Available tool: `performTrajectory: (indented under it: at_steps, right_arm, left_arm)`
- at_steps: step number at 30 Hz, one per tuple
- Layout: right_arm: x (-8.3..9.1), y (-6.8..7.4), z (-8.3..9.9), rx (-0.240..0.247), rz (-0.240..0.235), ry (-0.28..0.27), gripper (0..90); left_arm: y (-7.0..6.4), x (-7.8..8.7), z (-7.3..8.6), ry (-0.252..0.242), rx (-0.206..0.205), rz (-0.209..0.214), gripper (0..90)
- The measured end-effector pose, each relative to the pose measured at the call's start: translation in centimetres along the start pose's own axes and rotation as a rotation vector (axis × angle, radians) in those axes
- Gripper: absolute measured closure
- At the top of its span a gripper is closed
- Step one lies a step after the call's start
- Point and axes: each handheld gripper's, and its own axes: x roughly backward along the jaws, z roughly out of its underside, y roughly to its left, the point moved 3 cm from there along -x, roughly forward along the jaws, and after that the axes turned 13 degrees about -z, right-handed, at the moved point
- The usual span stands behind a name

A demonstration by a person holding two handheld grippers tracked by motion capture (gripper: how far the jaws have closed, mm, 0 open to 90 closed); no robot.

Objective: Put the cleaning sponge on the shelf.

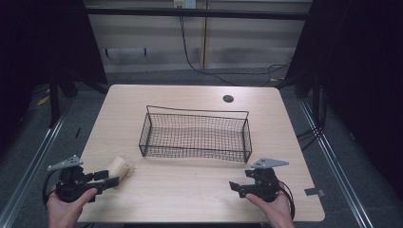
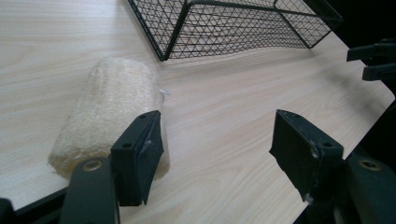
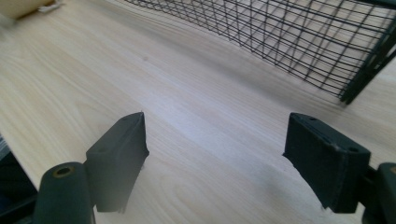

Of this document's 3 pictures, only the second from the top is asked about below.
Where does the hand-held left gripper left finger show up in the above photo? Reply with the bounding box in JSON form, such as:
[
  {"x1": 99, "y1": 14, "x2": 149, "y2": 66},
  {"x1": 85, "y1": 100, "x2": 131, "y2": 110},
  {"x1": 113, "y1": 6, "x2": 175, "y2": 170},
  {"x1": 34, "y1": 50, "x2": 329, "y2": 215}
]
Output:
[{"x1": 59, "y1": 109, "x2": 165, "y2": 224}]

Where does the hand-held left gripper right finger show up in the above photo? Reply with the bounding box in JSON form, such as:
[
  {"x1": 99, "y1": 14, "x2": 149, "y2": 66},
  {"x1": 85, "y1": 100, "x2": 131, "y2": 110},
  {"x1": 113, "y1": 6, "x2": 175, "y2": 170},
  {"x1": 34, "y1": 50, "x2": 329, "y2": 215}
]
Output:
[{"x1": 269, "y1": 108, "x2": 396, "y2": 224}]

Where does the beige loofah sponge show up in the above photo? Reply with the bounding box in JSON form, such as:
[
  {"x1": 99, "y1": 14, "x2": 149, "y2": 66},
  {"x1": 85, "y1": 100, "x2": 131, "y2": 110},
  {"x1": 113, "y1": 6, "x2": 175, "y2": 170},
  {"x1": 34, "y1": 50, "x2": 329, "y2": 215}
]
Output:
[{"x1": 48, "y1": 57, "x2": 171, "y2": 181}]

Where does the black wire mesh basket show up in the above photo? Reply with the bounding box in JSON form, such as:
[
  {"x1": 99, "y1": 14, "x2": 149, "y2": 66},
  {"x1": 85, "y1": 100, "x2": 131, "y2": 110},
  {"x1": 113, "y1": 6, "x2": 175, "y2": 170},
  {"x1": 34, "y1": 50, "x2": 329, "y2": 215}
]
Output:
[{"x1": 127, "y1": 0, "x2": 344, "y2": 62}]

